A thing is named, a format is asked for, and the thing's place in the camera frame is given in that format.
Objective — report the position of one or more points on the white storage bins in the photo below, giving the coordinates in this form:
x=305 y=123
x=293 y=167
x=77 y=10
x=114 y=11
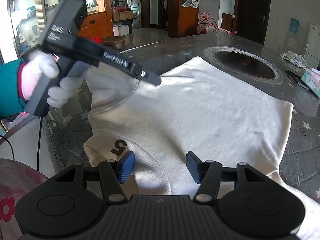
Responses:
x=121 y=30

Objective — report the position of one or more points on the pastel tissue pack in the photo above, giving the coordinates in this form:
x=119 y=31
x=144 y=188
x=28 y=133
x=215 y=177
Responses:
x=312 y=80

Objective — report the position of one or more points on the cream sweatshirt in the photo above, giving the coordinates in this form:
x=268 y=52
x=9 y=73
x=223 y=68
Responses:
x=200 y=115

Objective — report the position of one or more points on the colourful patterned cloth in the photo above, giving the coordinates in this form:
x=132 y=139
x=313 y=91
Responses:
x=295 y=58

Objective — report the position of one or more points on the water dispenser with blue bottle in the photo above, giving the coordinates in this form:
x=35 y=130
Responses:
x=293 y=30

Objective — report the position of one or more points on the cardboard box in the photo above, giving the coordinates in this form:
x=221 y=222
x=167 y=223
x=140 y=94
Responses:
x=123 y=15

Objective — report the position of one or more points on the pink play tent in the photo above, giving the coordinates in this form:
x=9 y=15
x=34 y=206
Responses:
x=207 y=25

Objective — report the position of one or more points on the person's left hand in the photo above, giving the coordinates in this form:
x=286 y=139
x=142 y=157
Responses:
x=45 y=63

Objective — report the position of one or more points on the small dark shoe cabinet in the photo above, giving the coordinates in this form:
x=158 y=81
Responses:
x=228 y=22

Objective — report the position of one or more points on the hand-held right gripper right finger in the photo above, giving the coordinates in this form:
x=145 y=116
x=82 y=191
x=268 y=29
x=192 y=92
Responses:
x=193 y=167

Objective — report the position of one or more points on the person's left forearm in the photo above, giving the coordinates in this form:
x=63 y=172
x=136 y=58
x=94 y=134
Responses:
x=10 y=90

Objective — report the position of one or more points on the dark wooden door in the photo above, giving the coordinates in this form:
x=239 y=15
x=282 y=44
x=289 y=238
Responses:
x=252 y=12

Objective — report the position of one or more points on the low wooden stool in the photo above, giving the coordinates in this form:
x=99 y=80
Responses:
x=113 y=41

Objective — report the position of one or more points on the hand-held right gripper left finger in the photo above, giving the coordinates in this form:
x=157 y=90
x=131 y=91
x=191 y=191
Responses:
x=126 y=166

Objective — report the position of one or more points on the wooden cabinet with open shelves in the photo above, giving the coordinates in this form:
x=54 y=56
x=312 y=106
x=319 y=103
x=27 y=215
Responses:
x=185 y=20

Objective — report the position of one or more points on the large glass-front wooden cabinet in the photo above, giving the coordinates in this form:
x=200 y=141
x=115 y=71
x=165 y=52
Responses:
x=97 y=22

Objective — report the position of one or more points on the round black induction cooktop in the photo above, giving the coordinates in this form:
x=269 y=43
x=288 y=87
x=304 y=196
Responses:
x=245 y=63

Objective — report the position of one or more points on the white refrigerator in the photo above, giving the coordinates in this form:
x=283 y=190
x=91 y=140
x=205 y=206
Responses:
x=313 y=45

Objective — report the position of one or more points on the pink floral clothing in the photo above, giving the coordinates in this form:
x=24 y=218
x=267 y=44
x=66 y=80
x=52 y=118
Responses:
x=15 y=195

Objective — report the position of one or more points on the white plastic bag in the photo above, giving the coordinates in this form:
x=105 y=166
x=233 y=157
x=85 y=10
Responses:
x=190 y=3

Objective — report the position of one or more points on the red plastic stool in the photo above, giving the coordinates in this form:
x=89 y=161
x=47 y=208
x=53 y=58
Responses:
x=96 y=40

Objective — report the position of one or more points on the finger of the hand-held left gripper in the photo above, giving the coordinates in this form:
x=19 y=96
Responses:
x=151 y=77

